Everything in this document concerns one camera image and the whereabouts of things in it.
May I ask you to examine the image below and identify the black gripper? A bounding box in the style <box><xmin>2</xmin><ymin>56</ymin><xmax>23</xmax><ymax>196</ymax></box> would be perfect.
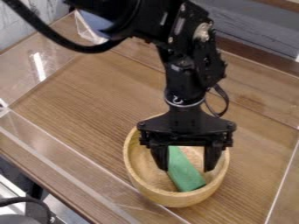
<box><xmin>136</xmin><ymin>108</ymin><xmax>236</xmax><ymax>172</ymax></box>

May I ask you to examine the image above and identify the green rectangular block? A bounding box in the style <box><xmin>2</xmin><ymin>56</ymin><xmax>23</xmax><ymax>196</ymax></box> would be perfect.
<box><xmin>167</xmin><ymin>146</ymin><xmax>206</xmax><ymax>193</ymax></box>

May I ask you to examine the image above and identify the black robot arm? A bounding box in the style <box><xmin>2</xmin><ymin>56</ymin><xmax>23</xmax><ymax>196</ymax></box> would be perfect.
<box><xmin>66</xmin><ymin>0</ymin><xmax>236</xmax><ymax>172</ymax></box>

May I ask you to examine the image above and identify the brown wooden bowl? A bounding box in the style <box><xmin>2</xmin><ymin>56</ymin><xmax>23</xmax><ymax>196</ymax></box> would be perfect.
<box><xmin>123</xmin><ymin>113</ymin><xmax>231</xmax><ymax>208</ymax></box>

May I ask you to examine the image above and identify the clear acrylic tray wall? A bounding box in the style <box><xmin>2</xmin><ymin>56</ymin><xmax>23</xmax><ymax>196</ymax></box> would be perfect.
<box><xmin>0</xmin><ymin>108</ymin><xmax>190</xmax><ymax>224</ymax></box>

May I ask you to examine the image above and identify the clear acrylic corner bracket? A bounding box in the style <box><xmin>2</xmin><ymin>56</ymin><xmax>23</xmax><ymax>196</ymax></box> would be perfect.
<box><xmin>75</xmin><ymin>11</ymin><xmax>108</xmax><ymax>45</ymax></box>

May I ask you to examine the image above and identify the black cable bottom left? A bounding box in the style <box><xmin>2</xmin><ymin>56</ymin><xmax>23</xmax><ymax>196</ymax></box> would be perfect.
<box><xmin>0</xmin><ymin>196</ymin><xmax>56</xmax><ymax>224</ymax></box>

